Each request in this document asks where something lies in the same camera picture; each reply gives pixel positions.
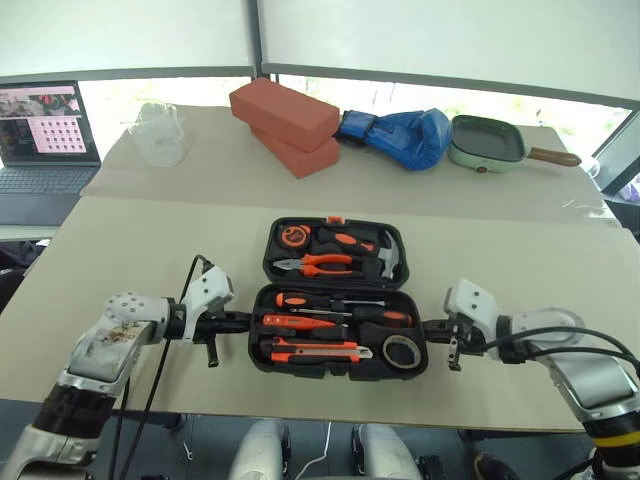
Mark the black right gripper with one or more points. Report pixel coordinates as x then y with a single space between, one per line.
465 335

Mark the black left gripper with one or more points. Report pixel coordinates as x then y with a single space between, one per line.
210 330

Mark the black electrical tape roll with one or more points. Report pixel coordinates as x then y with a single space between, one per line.
386 351

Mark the orange test pen screwdriver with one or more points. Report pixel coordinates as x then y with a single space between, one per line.
290 321

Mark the orange black utility knife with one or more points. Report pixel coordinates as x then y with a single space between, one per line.
310 356

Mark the black plastic tool case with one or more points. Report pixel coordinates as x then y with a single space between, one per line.
310 371

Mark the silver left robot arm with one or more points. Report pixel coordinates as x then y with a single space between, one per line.
120 345

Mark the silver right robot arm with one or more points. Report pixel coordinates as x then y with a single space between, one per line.
590 375

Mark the orange black tape measure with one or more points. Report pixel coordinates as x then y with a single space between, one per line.
295 236

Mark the beige table cover sheet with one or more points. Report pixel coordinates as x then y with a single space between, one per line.
215 185
350 405

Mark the silver rounded leg shell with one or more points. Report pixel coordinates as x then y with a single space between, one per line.
262 450
385 450

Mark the red brick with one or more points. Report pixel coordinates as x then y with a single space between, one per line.
310 161
282 111

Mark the clear plastic measuring cup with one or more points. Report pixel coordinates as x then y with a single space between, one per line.
160 145

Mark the blue boxing glove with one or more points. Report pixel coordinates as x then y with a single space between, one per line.
410 140

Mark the clear packing tape strip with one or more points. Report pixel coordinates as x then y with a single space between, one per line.
587 209

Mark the white mug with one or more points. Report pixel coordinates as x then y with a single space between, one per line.
592 167

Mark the white desk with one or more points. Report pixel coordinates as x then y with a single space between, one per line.
25 232

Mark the open grey laptop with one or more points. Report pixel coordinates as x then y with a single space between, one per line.
45 195

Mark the purple crumpled item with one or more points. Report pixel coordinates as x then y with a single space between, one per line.
634 192

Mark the dark framed monitor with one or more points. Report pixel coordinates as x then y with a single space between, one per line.
622 160

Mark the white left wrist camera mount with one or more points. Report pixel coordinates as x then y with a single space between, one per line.
207 290

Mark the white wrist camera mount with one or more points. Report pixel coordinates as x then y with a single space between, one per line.
207 290
470 300

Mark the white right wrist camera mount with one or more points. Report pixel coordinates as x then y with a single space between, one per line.
470 300

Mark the dark table frame bar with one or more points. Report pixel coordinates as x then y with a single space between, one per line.
150 421

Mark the grey window frame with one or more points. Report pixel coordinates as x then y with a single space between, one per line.
257 35

